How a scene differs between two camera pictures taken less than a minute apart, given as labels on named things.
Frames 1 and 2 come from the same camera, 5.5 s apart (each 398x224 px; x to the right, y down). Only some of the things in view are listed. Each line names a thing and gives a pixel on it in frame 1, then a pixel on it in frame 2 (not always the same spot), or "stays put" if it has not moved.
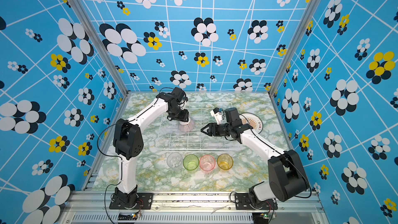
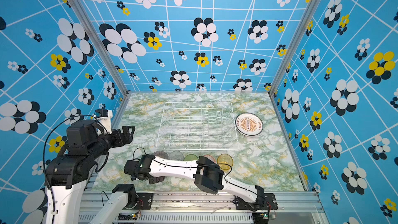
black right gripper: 211,129 → 155,181
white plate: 252,120 stays put
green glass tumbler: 190,162 stays put
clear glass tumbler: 174,159 stays put
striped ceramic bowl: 186,126 → 160,154
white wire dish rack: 170,138 stays put
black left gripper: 184,118 → 128,135
